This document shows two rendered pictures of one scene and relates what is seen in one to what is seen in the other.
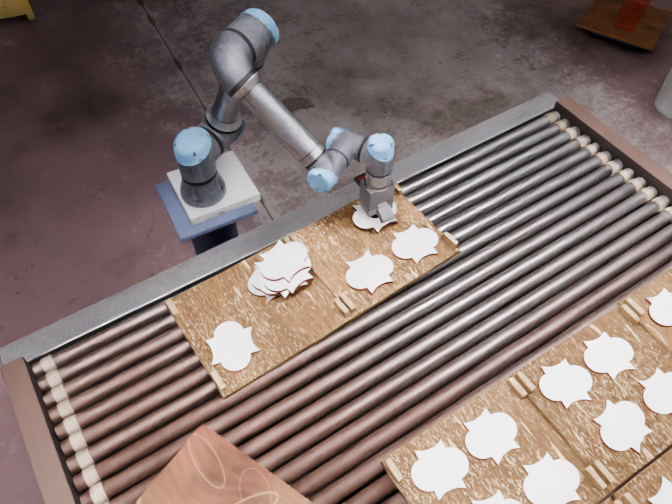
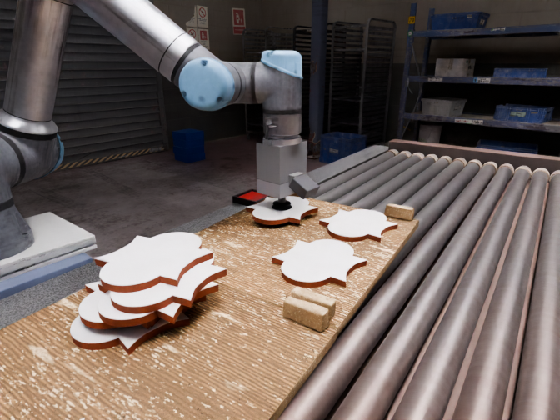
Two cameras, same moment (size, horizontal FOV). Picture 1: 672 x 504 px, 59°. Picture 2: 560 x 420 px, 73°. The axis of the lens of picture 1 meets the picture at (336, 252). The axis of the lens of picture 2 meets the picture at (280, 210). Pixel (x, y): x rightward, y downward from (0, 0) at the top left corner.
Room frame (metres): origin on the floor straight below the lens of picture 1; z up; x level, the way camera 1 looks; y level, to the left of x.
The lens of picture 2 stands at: (0.52, 0.16, 1.24)
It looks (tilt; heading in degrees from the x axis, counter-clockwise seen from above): 21 degrees down; 339
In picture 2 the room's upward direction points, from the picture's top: straight up
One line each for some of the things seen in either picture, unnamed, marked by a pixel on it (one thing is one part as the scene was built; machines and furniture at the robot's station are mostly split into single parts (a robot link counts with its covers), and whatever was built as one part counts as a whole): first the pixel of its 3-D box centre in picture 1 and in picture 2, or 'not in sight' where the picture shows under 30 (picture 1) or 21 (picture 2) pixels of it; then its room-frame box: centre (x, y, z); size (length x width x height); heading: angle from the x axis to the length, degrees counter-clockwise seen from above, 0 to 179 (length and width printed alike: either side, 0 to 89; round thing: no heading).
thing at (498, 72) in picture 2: not in sight; (519, 73); (3.67, -3.90, 1.14); 0.50 x 0.38 x 0.11; 37
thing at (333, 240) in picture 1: (372, 245); (297, 239); (1.11, -0.11, 0.93); 0.41 x 0.35 x 0.02; 126
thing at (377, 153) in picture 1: (379, 154); (280, 82); (1.22, -0.12, 1.21); 0.09 x 0.08 x 0.11; 63
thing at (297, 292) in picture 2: (347, 302); (312, 302); (0.89, -0.03, 0.95); 0.06 x 0.02 x 0.03; 36
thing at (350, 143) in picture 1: (345, 147); (227, 83); (1.25, -0.02, 1.21); 0.11 x 0.11 x 0.08; 63
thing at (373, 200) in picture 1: (379, 198); (289, 166); (1.20, -0.13, 1.05); 0.12 x 0.09 x 0.16; 27
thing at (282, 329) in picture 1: (257, 311); (102, 383); (0.87, 0.22, 0.93); 0.41 x 0.35 x 0.02; 126
